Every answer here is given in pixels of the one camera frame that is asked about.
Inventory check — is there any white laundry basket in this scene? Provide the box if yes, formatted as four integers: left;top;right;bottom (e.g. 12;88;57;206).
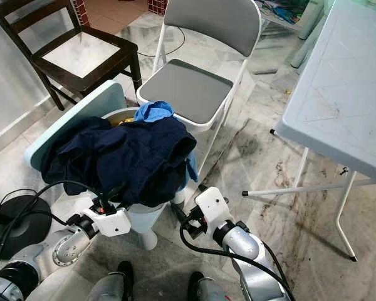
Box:
88;107;179;251

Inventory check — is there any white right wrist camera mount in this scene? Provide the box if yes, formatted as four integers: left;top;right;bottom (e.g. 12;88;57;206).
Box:
194;186;234;234

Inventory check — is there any robot right leg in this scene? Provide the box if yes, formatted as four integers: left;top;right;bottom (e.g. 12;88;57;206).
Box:
188;271;239;301

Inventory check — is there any robot left leg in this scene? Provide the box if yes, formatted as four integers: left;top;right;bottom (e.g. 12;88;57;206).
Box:
88;260;135;301

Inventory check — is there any navy blue garment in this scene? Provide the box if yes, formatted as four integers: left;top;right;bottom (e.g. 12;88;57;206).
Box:
41;116;198;209

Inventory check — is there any long black left arm cable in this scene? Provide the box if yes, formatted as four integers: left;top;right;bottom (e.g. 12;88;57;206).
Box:
0;181;107;277

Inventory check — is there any pale green plastic stool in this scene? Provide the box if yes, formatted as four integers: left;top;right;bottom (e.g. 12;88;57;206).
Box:
288;0;333;68

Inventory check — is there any robot leg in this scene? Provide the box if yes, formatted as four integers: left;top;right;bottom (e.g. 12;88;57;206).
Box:
88;260;135;301
188;271;239;301

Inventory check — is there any grey folding chair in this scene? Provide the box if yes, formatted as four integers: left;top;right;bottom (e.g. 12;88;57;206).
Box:
137;0;264;173

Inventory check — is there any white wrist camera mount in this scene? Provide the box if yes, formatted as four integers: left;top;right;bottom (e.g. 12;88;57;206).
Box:
194;186;234;234
91;204;131;238

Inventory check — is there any black round stand base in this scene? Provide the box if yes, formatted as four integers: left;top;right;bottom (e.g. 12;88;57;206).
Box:
0;194;52;261

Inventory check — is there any light blue basket lid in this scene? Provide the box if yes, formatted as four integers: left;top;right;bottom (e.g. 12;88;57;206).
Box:
23;80;127;170

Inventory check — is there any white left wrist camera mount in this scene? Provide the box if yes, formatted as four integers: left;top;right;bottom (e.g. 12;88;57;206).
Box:
91;204;131;238

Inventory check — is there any short black left arm cable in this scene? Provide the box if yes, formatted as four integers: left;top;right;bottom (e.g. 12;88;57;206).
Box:
19;209;88;226

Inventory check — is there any dark wooden chair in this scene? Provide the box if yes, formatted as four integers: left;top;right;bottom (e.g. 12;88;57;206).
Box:
0;0;144;112

